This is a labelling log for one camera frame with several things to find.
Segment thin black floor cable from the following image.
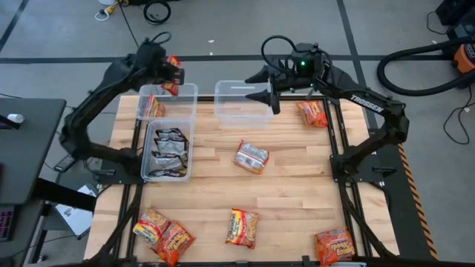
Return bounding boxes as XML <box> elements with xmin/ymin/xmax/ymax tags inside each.
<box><xmin>443</xmin><ymin>87</ymin><xmax>475</xmax><ymax>145</ymax></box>

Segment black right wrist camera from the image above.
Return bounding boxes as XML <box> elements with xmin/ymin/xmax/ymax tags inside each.
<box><xmin>289</xmin><ymin>42</ymin><xmax>323</xmax><ymax>77</ymax></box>

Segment white cable yellow plug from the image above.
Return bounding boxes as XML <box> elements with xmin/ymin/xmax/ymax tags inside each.
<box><xmin>94</xmin><ymin>0</ymin><xmax>123</xmax><ymax>22</ymax></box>

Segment white paper sheet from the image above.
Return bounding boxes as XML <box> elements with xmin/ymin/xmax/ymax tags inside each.
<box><xmin>55</xmin><ymin>184</ymin><xmax>98</xmax><ymax>238</ymax></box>

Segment black equipment case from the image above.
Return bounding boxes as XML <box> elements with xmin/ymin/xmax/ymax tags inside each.
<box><xmin>426</xmin><ymin>0</ymin><xmax>475</xmax><ymax>38</ymax></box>

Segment black flat device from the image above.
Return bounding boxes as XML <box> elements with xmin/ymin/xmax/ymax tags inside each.
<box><xmin>53</xmin><ymin>154</ymin><xmax>79</xmax><ymax>174</ymax></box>

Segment black aluminium rig frame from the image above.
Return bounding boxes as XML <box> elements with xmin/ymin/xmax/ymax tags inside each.
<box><xmin>88</xmin><ymin>94</ymin><xmax>398</xmax><ymax>267</ymax></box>

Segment long black floor cable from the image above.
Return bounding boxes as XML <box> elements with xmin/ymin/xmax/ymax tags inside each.
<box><xmin>117</xmin><ymin>1</ymin><xmax>144</xmax><ymax>49</ymax></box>

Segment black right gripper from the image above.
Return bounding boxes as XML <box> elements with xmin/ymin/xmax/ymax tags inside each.
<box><xmin>244</xmin><ymin>65</ymin><xmax>320</xmax><ymax>115</ymax></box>

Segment coiled black cable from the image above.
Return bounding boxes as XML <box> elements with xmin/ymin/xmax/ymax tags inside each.
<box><xmin>142</xmin><ymin>0</ymin><xmax>172</xmax><ymax>26</ymax></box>

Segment black mat hazard stripe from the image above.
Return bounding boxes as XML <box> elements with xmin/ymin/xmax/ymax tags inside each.
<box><xmin>367</xmin><ymin>128</ymin><xmax>439</xmax><ymax>260</ymax></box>

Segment orange Maruchan saucy noodle pack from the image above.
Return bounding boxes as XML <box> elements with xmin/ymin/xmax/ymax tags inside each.
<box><xmin>315</xmin><ymin>228</ymin><xmax>357</xmax><ymax>267</ymax></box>
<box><xmin>151</xmin><ymin>220</ymin><xmax>196</xmax><ymax>267</ymax></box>
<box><xmin>295</xmin><ymin>99</ymin><xmax>330</xmax><ymax>129</ymax></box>
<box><xmin>232</xmin><ymin>139</ymin><xmax>270</xmax><ymax>175</ymax></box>

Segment black desk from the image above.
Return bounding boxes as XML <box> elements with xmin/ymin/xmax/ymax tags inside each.
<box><xmin>0</xmin><ymin>96</ymin><xmax>68</xmax><ymax>205</ymax></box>

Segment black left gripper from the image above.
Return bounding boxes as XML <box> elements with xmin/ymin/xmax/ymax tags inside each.
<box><xmin>140</xmin><ymin>39</ymin><xmax>186</xmax><ymax>85</ymax></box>

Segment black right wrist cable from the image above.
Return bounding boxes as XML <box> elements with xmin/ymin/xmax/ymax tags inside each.
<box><xmin>261</xmin><ymin>35</ymin><xmax>300</xmax><ymax>73</ymax></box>

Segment keyboard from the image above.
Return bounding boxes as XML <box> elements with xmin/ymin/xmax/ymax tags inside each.
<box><xmin>0</xmin><ymin>205</ymin><xmax>16</xmax><ymax>242</ymax></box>

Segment clear plastic bin white label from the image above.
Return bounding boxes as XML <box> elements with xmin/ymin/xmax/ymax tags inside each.
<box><xmin>213</xmin><ymin>79</ymin><xmax>275</xmax><ymax>129</ymax></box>

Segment orange shop vacuum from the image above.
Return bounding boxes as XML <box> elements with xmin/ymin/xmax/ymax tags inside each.
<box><xmin>452</xmin><ymin>42</ymin><xmax>475</xmax><ymax>75</ymax></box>

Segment black vacuum hose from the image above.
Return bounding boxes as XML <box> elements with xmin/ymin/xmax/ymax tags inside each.
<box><xmin>376</xmin><ymin>36</ymin><xmax>475</xmax><ymax>97</ymax></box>

